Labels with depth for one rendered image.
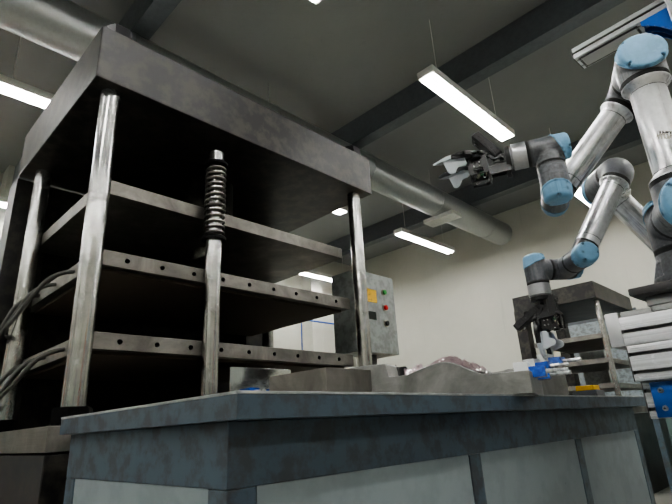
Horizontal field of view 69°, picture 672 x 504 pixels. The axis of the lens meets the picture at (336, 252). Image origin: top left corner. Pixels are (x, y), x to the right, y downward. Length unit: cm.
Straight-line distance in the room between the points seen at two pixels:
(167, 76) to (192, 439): 136
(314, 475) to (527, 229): 856
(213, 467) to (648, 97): 132
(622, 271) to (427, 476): 764
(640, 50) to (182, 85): 141
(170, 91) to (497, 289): 798
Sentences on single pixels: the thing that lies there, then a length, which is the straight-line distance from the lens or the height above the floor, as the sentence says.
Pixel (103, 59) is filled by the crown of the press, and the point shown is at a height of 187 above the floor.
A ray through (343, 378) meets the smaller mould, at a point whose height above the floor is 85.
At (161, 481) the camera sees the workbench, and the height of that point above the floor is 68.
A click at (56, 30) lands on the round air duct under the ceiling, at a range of 450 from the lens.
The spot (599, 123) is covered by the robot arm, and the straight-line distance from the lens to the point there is 165.
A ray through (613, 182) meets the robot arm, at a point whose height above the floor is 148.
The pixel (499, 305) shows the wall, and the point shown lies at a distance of 921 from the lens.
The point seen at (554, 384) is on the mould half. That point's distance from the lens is 179.
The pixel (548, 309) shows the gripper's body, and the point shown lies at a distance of 182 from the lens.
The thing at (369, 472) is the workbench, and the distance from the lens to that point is 96.
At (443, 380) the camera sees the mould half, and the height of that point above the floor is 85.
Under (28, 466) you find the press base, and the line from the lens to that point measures 153.
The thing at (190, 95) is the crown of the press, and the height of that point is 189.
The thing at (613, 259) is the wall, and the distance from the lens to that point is 864.
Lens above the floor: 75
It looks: 20 degrees up
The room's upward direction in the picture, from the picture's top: 3 degrees counter-clockwise
